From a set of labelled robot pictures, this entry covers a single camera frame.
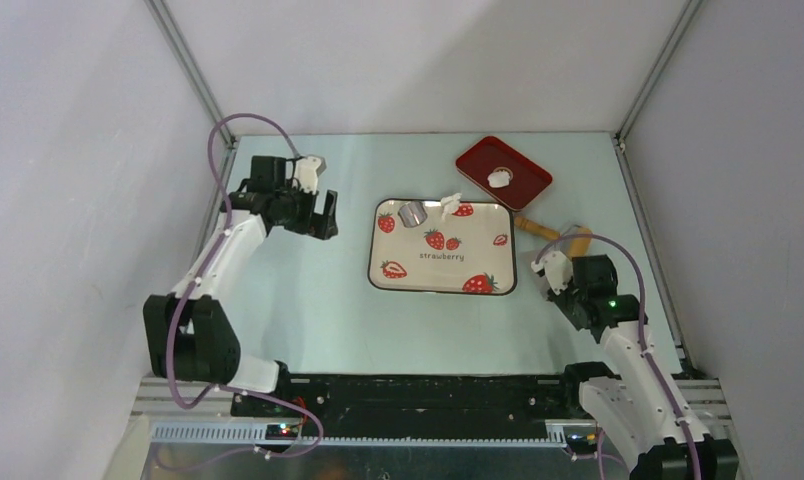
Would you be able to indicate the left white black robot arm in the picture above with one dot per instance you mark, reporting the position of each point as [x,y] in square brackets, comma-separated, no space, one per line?
[193,333]

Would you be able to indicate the wooden dough roller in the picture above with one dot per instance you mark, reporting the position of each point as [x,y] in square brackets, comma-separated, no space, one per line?
[572,247]

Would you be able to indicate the metal spatula red handle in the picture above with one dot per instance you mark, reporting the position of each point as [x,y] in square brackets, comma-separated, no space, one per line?
[541,282]

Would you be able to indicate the red lacquer tray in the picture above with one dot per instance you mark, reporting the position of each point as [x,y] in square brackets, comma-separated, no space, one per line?
[490,153]

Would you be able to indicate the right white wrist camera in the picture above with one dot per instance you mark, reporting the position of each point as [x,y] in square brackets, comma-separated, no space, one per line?
[558,268]

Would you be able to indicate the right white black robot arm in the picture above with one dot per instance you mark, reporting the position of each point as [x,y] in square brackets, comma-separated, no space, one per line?
[635,402]

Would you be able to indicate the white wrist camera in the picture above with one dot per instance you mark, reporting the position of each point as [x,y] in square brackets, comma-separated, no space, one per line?
[306,173]
[558,268]

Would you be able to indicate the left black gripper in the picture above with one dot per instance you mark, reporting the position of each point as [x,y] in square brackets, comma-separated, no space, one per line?
[315,225]

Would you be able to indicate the strawberry print tray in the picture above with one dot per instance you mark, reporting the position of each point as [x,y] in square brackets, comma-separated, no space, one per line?
[470,251]

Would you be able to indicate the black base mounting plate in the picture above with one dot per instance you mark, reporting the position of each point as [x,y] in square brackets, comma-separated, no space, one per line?
[423,407]

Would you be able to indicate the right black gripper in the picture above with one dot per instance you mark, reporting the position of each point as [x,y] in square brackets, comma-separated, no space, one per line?
[560,303]

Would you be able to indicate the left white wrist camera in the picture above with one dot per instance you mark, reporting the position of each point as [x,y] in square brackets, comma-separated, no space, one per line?
[306,173]

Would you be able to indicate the aluminium frame rail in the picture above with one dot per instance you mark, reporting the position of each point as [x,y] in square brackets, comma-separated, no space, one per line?
[223,416]

